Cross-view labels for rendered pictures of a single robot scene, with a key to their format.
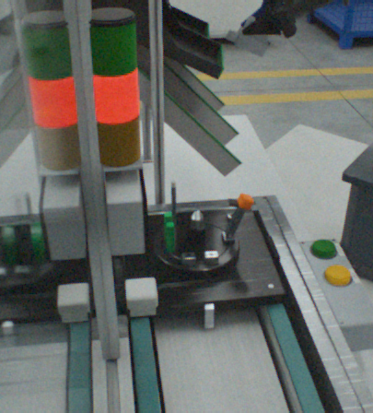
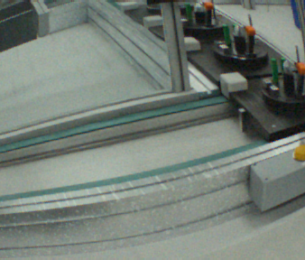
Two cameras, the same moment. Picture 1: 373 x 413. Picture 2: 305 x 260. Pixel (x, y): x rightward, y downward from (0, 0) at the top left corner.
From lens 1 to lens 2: 1.19 m
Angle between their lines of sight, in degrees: 71
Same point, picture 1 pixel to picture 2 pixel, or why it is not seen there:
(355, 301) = (281, 166)
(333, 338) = (235, 163)
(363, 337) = (257, 190)
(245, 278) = (275, 116)
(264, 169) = not seen: outside the picture
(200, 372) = (198, 140)
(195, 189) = not seen: outside the picture
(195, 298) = (244, 102)
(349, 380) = (190, 178)
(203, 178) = not seen: outside the picture
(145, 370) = (174, 107)
